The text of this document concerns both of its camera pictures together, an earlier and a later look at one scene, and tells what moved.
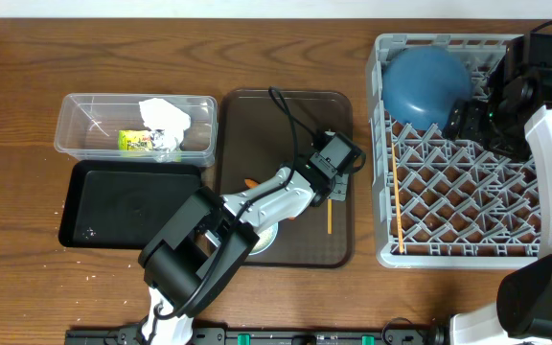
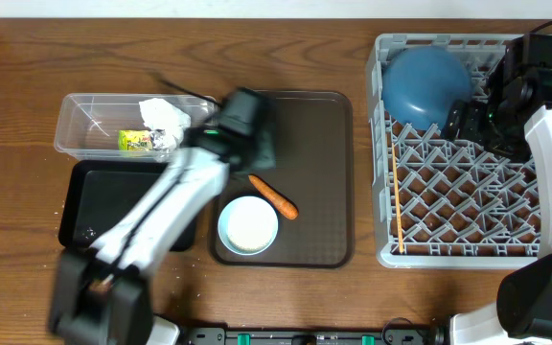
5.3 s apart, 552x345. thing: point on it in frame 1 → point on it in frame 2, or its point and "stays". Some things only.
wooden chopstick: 397,194 stays
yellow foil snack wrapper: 135,142 stays
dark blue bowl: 421,83 stays
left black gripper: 342,195 → 268,139
